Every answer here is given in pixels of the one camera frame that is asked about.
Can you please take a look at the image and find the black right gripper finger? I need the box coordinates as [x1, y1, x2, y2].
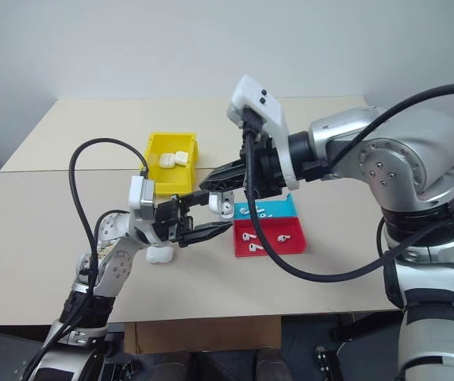
[210, 157, 248, 180]
[198, 173, 248, 194]

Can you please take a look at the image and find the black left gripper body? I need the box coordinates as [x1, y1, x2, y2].
[151, 194, 197, 248]

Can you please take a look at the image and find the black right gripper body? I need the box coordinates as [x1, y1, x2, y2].
[244, 133, 290, 198]

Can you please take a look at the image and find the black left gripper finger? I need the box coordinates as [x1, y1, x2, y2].
[179, 190, 221, 210]
[179, 221, 234, 248]

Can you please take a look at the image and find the yellow plastic bin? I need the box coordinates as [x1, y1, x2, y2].
[144, 131, 202, 198]

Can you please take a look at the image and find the brown cardboard box under table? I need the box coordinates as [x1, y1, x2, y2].
[124, 316, 283, 355]

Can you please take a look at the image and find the blue plastic tray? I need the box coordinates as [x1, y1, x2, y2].
[232, 194, 297, 221]

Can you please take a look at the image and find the red plastic tray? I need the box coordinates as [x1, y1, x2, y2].
[232, 217, 310, 260]

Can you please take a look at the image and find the dark rounded shape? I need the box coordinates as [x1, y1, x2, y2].
[255, 348, 292, 381]

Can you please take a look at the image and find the small black device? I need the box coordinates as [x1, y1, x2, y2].
[314, 344, 344, 381]

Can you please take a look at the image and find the black table leg bar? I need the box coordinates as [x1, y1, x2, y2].
[331, 310, 407, 343]

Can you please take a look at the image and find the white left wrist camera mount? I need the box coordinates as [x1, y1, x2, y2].
[128, 175, 159, 221]

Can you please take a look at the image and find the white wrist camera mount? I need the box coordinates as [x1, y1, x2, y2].
[226, 74, 302, 191]
[128, 175, 159, 221]

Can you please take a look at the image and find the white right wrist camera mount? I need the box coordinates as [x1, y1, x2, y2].
[226, 74, 302, 191]

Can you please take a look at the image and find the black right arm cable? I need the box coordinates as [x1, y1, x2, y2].
[242, 81, 454, 284]

